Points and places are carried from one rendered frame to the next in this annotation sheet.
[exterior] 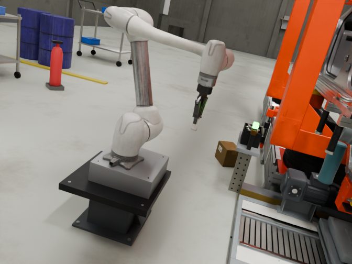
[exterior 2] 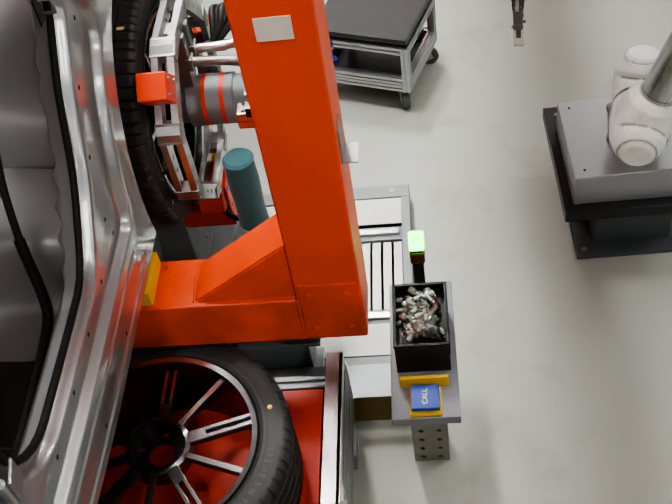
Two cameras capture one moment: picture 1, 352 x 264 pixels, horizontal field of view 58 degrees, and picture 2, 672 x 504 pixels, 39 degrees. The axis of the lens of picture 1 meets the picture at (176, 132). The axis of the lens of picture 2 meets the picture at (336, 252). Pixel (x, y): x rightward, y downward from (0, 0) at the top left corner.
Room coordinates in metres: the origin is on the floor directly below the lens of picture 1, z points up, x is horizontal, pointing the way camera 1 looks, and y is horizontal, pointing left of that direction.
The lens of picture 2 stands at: (3.76, -0.79, 2.47)
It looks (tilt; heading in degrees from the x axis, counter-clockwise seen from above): 48 degrees down; 179
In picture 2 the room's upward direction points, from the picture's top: 11 degrees counter-clockwise
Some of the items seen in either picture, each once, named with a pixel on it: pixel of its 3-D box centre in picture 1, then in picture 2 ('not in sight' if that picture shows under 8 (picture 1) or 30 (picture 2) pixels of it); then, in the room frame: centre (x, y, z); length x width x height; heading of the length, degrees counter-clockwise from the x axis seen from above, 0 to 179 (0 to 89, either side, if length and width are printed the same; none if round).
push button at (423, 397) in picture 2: not in sight; (425, 398); (2.49, -0.61, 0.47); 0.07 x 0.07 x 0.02; 79
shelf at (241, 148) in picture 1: (248, 143); (423, 349); (2.33, -0.57, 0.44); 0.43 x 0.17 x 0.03; 169
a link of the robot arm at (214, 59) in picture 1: (213, 56); not in sight; (1.53, -0.10, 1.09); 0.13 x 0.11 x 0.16; 157
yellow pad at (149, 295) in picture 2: not in sight; (128, 279); (2.12, -1.27, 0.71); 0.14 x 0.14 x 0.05; 79
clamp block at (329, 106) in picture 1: (333, 107); (255, 113); (1.85, -0.88, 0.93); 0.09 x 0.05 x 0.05; 79
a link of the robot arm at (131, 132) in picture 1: (129, 132); (640, 83); (1.64, 0.25, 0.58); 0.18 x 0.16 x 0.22; 157
